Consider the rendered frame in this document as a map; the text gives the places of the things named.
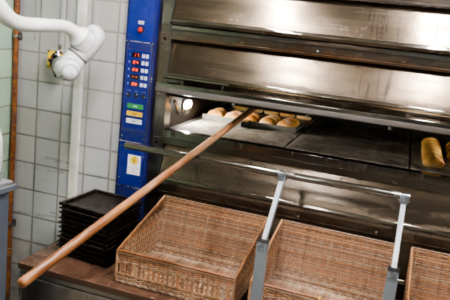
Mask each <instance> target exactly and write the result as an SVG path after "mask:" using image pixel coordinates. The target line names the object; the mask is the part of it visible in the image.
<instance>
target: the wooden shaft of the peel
mask: <svg viewBox="0 0 450 300"><path fill-rule="evenodd" d="M255 110H257V109H255V108H249V109H247V110H246V111H244V112H243V113H242V114H241V115H239V116H238V117H236V118H235V119H234V120H233V121H231V122H230V123H228V124H227V125H226V126H224V127H223V128H221V129H220V130H219V131H218V132H216V133H215V134H213V135H212V136H211V137H210V138H208V139H207V140H205V141H204V142H203V143H201V144H200V145H198V146H197V147H196V148H195V149H193V150H192V151H190V152H189V153H188V154H187V155H185V156H184V157H182V158H181V159H180V160H179V161H177V162H176V163H174V164H173V165H172V166H171V167H169V168H167V169H166V170H165V171H164V172H162V173H161V174H159V175H158V176H157V177H156V178H154V179H153V180H151V181H150V182H149V183H147V184H146V185H144V186H143V187H142V188H141V189H139V190H138V191H137V192H135V193H134V194H133V195H131V196H130V197H128V198H127V199H126V200H125V201H123V202H122V203H120V204H119V205H118V206H117V207H115V208H114V209H112V210H111V211H110V212H108V213H107V214H105V215H104V216H103V217H102V218H100V219H99V220H97V221H96V222H95V223H93V224H92V225H91V226H89V227H88V228H87V229H85V230H84V231H83V232H81V233H80V234H79V235H77V236H76V237H74V238H73V239H71V241H69V242H68V243H66V244H65V245H64V246H63V247H61V248H60V249H58V250H57V251H56V252H54V253H53V254H51V255H50V256H49V257H48V258H46V259H45V260H43V261H42V262H41V263H40V264H38V265H37V266H35V267H34V268H32V270H30V271H29V272H27V273H26V274H24V276H22V277H21V278H19V279H18V281H17V284H18V286H19V287H21V288H25V287H27V286H28V285H29V284H30V283H32V282H33V281H35V280H36V279H37V278H38V277H40V276H41V275H42V274H44V273H45V272H46V271H47V270H49V269H50V268H52V267H53V266H54V265H55V264H56V263H58V262H59V261H61V260H62V259H63V258H64V257H65V256H67V255H68V254H70V253H71V252H72V251H73V250H75V249H76V248H78V247H79V246H80V245H81V244H82V243H84V242H85V241H87V240H88V239H89V238H90V237H91V236H93V235H94V234H96V233H97V232H98V231H99V230H101V229H102V228H104V227H105V226H106V225H107V224H108V223H110V222H111V221H113V220H114V219H115V218H116V217H117V216H119V215H120V214H122V213H123V212H124V211H125V210H127V209H128V208H130V207H131V206H132V205H133V204H134V203H136V202H137V201H139V200H140V199H141V198H142V197H143V196H145V195H146V194H148V193H149V192H150V191H151V190H153V189H154V188H156V187H157V186H158V185H159V184H161V183H162V182H163V181H165V180H166V179H167V178H168V177H170V176H171V175H172V174H174V173H175V172H176V171H177V170H179V169H180V168H181V167H183V166H184V165H185V164H186V163H188V162H189V161H191V160H192V159H193V158H194V157H196V156H197V155H198V154H200V153H201V152H202V151H203V150H205V149H206V148H207V147H209V146H210V145H211V144H212V143H214V142H215V141H217V140H218V139H219V138H220V137H222V136H223V135H224V134H226V133H227V132H228V131H229V130H231V129H232V128H234V127H235V126H236V125H237V124H238V123H240V122H241V121H243V120H244V119H245V118H246V117H248V116H249V115H251V114H252V113H253V112H254V111H255Z"/></svg>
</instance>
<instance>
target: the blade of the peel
mask: <svg viewBox="0 0 450 300"><path fill-rule="evenodd" d="M202 118H203V119H210V120H215V121H223V122H227V123H230V122H231V121H233V120H234V119H233V118H229V117H221V116H216V115H208V113H202ZM250 125H251V126H253V127H260V128H266V129H273V130H278V131H286V132H290V133H296V132H297V131H298V130H300V129H301V128H302V127H303V126H305V125H306V123H300V125H299V126H298V127H297V128H293V127H285V126H280V125H272V124H267V123H260V122H254V121H251V122H250Z"/></svg>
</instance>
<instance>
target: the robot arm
mask: <svg viewBox="0 0 450 300"><path fill-rule="evenodd" d="M0 23H1V24H3V25H5V26H6V27H9V28H11V29H14V30H17V31H25V32H62V33H66V34H67V35H68V36H69V40H68V41H69V43H70V45H71V46H70V47H69V49H68V50H67V51H66V52H65V53H64V54H63V55H62V56H60V54H61V51H55V52H54V53H53V54H52V57H51V58H48V62H50V66H52V67H51V69H52V72H53V73H54V77H58V78H59V79H61V80H64V81H73V80H75V79H77V77H78V76H79V74H80V72H81V70H82V69H83V67H84V66H85V65H86V63H87V62H88V61H89V60H91V59H92V58H93V57H94V56H95V54H96V53H97V52H98V51H99V49H100V48H101V46H102V45H103V43H104V40H105V33H104V31H103V30H102V28H101V27H100V26H98V25H95V24H93V25H89V26H87V27H83V26H82V27H78V26H77V25H75V24H74V23H72V22H70V21H66V20H62V19H46V18H35V17H24V16H20V15H18V14H16V13H15V12H14V11H13V10H12V9H11V8H10V6H8V4H7V3H6V1H5V0H0ZM2 162H3V137H2V133H1V129H0V188H3V187H5V186H8V185H13V181H12V180H10V179H4V178H2V176H1V168H2Z"/></svg>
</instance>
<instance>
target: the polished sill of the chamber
mask: <svg viewBox="0 0 450 300"><path fill-rule="evenodd" d="M211 136H212V135H206V134H201V133H194V132H189V131H183V130H178V129H170V128H167V129H164V130H163V137H165V138H170V139H177V140H181V141H188V142H192V143H199V144H201V143H203V142H204V141H205V140H207V139H208V138H210V137H211ZM211 146H215V147H222V148H227V149H233V150H238V151H245V152H249V153H256V154H261V155H268V156H272V157H279V158H283V159H290V160H295V161H302V162H306V163H314V164H318V165H325V166H329V167H336V168H340V169H348V170H352V171H359V172H363V173H371V174H375V175H382V176H386V177H393V178H398V179H405V180H409V181H416V182H421V183H427V184H432V185H439V186H443V187H448V188H450V176H449V175H441V174H437V173H430V172H426V171H418V170H413V169H406V168H402V167H395V166H390V165H383V164H378V163H371V162H367V161H359V160H355V159H347V158H343V157H336V156H331V155H324V154H319V153H312V152H308V151H300V150H296V149H288V148H284V147H277V146H272V145H265V144H260V143H253V142H248V141H241V140H237V139H229V138H225V137H220V138H219V139H218V140H217V141H215V142H214V143H212V144H211Z"/></svg>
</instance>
